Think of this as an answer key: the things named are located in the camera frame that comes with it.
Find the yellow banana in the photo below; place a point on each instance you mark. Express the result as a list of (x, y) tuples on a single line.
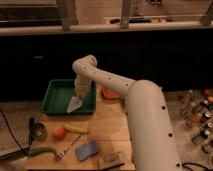
[(75, 129)]

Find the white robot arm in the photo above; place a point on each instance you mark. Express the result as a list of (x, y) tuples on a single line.
[(152, 137)]

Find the wooden block brush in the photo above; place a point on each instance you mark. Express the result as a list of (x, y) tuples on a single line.
[(110, 161)]

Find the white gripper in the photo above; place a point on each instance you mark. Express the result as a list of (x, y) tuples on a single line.
[(82, 87)]

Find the green plastic tray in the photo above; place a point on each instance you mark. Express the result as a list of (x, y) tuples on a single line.
[(59, 94)]

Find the grey towel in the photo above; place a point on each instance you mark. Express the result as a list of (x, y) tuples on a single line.
[(74, 104)]

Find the orange fruit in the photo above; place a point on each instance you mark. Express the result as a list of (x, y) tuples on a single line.
[(59, 133)]

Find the blue sponge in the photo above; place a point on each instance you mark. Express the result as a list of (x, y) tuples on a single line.
[(87, 150)]

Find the orange bowl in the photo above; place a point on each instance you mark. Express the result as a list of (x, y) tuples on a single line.
[(109, 94)]

